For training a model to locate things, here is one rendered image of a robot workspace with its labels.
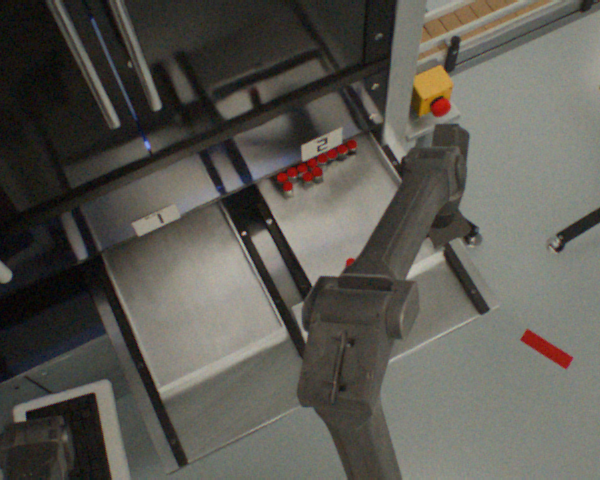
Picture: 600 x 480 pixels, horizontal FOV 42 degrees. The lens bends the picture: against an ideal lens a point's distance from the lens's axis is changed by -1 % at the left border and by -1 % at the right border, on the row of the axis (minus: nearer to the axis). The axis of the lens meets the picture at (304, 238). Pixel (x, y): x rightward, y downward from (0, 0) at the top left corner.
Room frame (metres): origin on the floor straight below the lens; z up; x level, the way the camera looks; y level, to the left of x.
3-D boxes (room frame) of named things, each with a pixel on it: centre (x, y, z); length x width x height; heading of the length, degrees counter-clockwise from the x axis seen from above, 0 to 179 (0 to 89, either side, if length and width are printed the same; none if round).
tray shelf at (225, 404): (0.52, 0.05, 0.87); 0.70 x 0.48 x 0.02; 112
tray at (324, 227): (0.65, -0.08, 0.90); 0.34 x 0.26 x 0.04; 23
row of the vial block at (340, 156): (0.75, -0.04, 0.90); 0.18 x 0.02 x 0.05; 113
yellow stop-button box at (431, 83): (0.85, -0.27, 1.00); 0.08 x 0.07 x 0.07; 22
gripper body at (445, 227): (0.51, -0.22, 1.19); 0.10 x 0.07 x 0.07; 21
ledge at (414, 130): (0.90, -0.27, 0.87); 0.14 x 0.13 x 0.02; 22
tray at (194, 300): (0.52, 0.23, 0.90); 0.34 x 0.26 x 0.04; 22
